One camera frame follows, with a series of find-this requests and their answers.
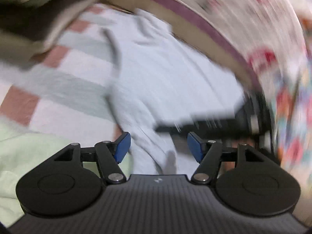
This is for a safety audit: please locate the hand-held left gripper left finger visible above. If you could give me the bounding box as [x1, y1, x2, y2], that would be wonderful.
[54, 132, 131, 185]

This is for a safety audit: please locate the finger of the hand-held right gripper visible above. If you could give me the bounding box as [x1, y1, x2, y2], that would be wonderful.
[155, 114, 238, 135]

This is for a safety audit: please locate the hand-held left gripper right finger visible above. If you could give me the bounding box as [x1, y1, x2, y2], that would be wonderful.
[187, 132, 265, 185]

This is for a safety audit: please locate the light grey shirt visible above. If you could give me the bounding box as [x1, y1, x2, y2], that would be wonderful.
[101, 8, 245, 175]

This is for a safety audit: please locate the colourful patchwork quilt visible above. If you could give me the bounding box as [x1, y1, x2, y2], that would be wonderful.
[273, 61, 312, 176]

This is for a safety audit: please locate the person's light green clothing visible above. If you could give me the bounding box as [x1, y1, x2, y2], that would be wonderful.
[0, 122, 134, 227]

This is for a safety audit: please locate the printed checkered floor mat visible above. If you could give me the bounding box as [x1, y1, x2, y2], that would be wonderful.
[0, 4, 137, 139]

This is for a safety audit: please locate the white quilted bear bedspread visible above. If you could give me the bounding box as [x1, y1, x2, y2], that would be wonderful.
[110, 0, 305, 78]

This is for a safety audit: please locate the dark green folded garment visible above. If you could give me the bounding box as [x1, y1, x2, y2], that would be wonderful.
[0, 0, 98, 42]

